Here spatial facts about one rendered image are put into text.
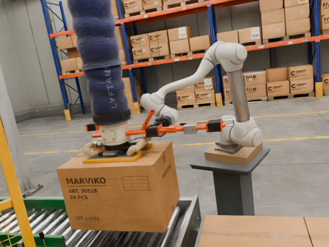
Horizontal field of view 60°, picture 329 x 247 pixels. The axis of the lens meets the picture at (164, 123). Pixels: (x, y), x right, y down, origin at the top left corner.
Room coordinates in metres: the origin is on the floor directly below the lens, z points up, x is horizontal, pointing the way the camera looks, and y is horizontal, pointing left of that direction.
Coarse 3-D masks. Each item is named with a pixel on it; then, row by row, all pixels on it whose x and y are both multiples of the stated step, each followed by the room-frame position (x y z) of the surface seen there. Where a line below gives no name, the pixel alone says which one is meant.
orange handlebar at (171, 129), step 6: (168, 126) 1.57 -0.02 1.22; (174, 126) 1.55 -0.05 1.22; (180, 126) 1.56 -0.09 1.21; (198, 126) 1.49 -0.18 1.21; (204, 126) 1.48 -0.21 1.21; (222, 126) 1.45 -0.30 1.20; (126, 132) 1.62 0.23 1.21; (132, 132) 1.61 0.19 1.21; (138, 132) 1.60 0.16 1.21; (144, 132) 1.58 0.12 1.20; (162, 132) 1.55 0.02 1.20; (168, 132) 1.54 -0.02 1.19; (174, 132) 1.53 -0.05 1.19
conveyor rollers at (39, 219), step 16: (176, 208) 1.86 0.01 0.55; (0, 224) 2.02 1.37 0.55; (16, 224) 2.02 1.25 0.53; (32, 224) 1.95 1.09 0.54; (48, 224) 1.98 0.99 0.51; (64, 224) 1.89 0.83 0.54; (80, 240) 1.64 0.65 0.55; (96, 240) 1.62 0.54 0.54; (112, 240) 1.62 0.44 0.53; (160, 240) 1.52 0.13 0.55; (176, 240) 1.49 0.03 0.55
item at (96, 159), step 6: (120, 150) 1.57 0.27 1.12; (96, 156) 1.61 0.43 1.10; (102, 156) 1.59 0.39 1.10; (108, 156) 1.57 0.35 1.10; (114, 156) 1.56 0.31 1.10; (120, 156) 1.54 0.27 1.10; (126, 156) 1.52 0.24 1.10; (132, 156) 1.51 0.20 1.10; (138, 156) 1.52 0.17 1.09; (84, 162) 1.59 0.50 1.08; (90, 162) 1.58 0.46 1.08; (96, 162) 1.56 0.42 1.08; (102, 162) 1.55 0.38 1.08
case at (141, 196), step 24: (168, 144) 1.71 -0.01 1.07; (72, 168) 1.54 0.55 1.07; (96, 168) 1.49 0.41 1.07; (120, 168) 1.45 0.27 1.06; (144, 168) 1.41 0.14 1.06; (168, 168) 1.63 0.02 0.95; (72, 192) 1.55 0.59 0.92; (96, 192) 1.50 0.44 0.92; (120, 192) 1.46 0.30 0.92; (144, 192) 1.42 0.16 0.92; (168, 192) 1.56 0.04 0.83; (72, 216) 1.56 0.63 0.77; (96, 216) 1.51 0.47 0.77; (120, 216) 1.47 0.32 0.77; (144, 216) 1.42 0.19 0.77; (168, 216) 1.49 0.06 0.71
